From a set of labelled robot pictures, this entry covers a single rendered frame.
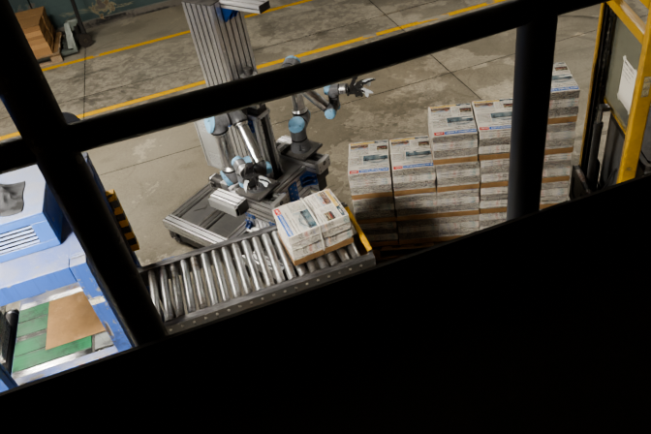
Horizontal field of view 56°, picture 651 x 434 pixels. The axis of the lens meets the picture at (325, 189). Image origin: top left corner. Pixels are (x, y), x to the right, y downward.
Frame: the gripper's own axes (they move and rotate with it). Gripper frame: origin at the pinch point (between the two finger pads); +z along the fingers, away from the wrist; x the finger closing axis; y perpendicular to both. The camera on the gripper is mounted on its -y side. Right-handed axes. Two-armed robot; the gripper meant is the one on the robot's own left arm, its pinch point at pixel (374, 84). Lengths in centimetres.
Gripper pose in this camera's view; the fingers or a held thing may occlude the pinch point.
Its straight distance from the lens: 420.2
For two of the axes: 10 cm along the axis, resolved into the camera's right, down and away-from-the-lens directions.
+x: -1.5, 7.3, -6.7
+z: 9.7, 0.0, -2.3
